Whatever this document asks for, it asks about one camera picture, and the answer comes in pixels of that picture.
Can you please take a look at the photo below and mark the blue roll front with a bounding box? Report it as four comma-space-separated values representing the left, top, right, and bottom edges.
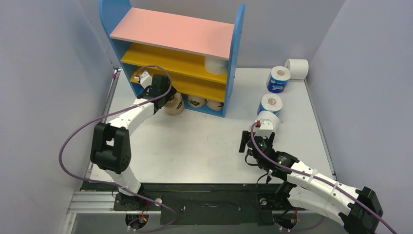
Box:
257, 93, 283, 115

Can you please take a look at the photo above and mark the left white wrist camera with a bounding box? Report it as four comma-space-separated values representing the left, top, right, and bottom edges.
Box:
134, 70, 152, 88

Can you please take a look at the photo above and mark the brown cartoon roll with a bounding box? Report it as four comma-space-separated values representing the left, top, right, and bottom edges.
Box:
187, 95, 207, 108
163, 93, 185, 116

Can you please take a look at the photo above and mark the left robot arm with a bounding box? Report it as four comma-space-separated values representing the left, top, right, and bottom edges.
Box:
91, 74, 176, 210

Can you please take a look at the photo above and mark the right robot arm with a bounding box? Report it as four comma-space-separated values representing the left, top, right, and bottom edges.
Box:
239, 131, 383, 234

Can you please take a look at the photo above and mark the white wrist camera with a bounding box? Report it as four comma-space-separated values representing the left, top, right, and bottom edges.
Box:
254, 119, 275, 139
134, 70, 152, 88

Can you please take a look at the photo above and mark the white roll lying at back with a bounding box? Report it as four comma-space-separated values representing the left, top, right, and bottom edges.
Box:
284, 59, 309, 80

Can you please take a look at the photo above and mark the blue pink yellow shelf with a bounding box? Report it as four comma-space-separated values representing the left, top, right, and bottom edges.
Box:
99, 0, 245, 117

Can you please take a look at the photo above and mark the blue roll back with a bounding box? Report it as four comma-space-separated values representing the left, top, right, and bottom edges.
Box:
266, 66, 291, 93

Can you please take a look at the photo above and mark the plain white toilet roll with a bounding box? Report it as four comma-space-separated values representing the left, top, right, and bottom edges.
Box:
204, 56, 228, 75

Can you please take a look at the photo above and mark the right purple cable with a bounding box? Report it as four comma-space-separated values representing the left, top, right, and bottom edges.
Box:
250, 122, 397, 234

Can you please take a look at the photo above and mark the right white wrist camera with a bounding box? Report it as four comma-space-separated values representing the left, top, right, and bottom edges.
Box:
254, 119, 275, 139

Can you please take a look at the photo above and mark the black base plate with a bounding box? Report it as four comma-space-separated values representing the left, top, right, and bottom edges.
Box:
81, 182, 296, 227

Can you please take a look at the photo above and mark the blue roll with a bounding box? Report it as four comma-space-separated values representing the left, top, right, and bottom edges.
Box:
266, 66, 291, 93
257, 93, 283, 115

